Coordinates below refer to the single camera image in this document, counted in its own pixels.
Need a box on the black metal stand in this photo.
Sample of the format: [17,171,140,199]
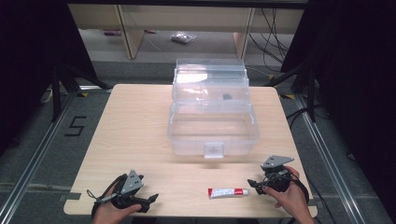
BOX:
[49,62,114,123]
[263,59,318,124]

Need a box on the metal floor rail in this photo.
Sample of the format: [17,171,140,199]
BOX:
[0,91,78,224]
[293,93,368,224]

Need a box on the bundle of black cables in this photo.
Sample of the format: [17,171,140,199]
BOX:
[247,7,291,73]

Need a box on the clear plastic storage box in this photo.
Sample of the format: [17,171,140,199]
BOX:
[166,58,262,160]

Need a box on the clear plastic bag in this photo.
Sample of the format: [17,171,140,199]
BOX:
[170,31,198,45]

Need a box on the black floor cable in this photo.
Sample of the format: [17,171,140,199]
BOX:
[285,105,325,129]

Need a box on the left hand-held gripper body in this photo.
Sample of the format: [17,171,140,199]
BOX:
[110,169,151,211]

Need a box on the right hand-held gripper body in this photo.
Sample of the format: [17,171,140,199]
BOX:
[260,155,295,193]

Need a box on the beige wooden desk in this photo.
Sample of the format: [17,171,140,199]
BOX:
[67,3,305,60]

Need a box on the white and red tube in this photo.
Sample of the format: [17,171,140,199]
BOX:
[207,187,250,201]

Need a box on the person's left hand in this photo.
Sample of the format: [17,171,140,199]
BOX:
[92,181,143,224]

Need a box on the dark curtain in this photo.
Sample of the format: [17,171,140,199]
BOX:
[0,0,100,158]
[280,0,396,217]

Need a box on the person's right hand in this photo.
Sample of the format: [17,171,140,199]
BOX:
[262,165,312,217]

